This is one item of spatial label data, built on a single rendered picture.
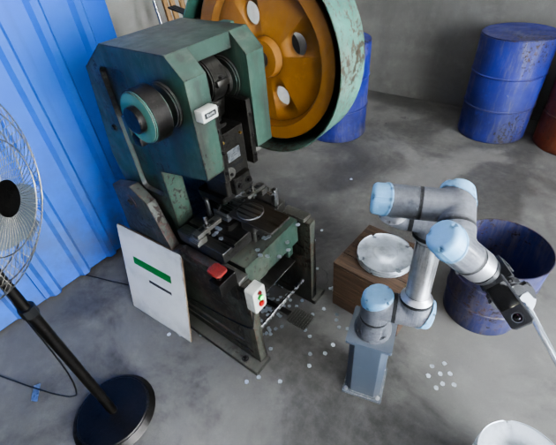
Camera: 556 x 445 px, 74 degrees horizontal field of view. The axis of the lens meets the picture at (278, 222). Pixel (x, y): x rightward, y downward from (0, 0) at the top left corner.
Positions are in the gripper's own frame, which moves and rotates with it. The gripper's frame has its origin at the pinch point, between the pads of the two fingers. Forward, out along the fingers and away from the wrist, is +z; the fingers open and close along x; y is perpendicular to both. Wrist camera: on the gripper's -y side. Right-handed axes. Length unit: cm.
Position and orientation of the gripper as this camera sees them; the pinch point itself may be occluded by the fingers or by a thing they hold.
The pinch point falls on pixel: (528, 310)
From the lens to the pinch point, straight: 107.6
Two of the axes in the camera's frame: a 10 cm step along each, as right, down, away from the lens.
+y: -0.4, -6.5, 7.6
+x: -6.5, 5.9, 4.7
